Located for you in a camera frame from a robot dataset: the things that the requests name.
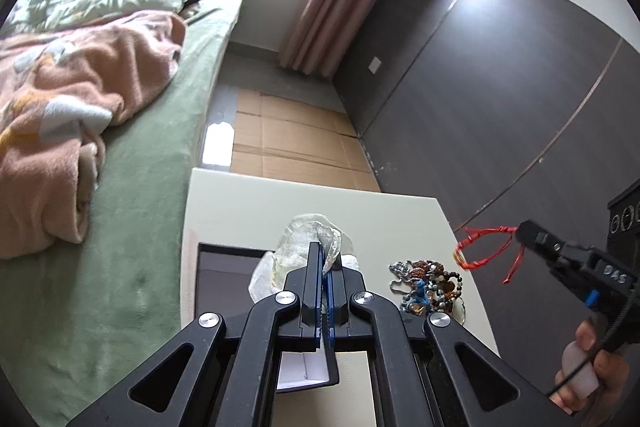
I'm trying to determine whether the person's right hand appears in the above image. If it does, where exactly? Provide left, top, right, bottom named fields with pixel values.
left=550, top=350, right=629, bottom=426

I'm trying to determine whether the silver chain necklace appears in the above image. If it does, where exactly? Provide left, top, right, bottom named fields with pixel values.
left=388, top=261, right=417, bottom=297

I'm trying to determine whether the light green quilt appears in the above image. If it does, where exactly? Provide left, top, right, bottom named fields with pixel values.
left=1, top=0, right=191, bottom=38

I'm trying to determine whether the white wall socket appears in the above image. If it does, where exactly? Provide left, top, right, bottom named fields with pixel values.
left=368, top=57, right=382, bottom=75

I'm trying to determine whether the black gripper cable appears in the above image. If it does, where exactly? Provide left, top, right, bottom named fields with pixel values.
left=544, top=286, right=640, bottom=400

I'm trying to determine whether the clear plastic bag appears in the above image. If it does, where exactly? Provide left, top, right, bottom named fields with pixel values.
left=247, top=213, right=359, bottom=303

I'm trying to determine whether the flattened cardboard sheet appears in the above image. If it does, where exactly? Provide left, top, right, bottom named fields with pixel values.
left=230, top=89, right=380, bottom=192

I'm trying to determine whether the black jewelry box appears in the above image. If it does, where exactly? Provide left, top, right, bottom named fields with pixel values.
left=194, top=244, right=340, bottom=393

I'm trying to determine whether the brown rudraksha bead bracelet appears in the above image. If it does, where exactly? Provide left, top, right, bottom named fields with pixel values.
left=406, top=258, right=464, bottom=308

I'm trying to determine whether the pink fleece blanket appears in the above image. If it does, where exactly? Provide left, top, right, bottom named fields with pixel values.
left=1, top=11, right=186, bottom=259

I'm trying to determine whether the green bed mattress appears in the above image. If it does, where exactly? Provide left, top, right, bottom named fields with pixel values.
left=1, top=0, right=242, bottom=426

